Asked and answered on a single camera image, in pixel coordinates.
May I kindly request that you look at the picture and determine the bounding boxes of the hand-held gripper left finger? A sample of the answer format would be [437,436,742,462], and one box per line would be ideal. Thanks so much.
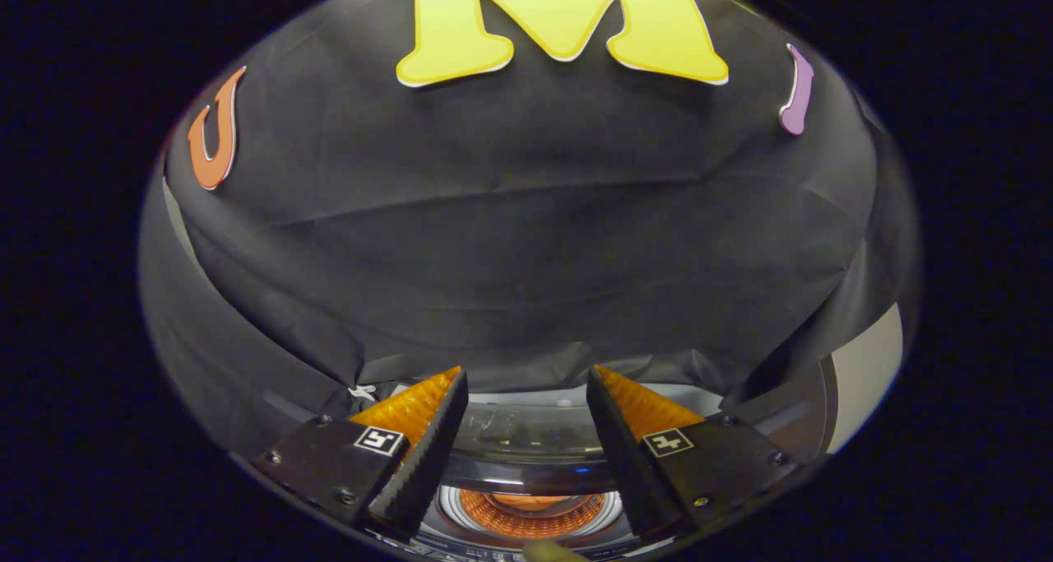
[251,366,469,540]

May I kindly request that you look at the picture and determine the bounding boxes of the black backdrop cloth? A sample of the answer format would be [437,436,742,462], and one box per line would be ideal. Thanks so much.
[138,0,921,464]

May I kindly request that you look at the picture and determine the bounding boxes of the small grey washing machine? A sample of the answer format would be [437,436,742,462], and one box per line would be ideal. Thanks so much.
[263,381,725,561]

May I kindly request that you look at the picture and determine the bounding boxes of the orange polo shirt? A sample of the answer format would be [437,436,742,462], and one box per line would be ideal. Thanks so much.
[459,490,610,541]

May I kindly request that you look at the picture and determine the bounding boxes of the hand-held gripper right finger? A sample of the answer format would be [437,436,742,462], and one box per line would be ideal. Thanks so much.
[586,365,800,540]

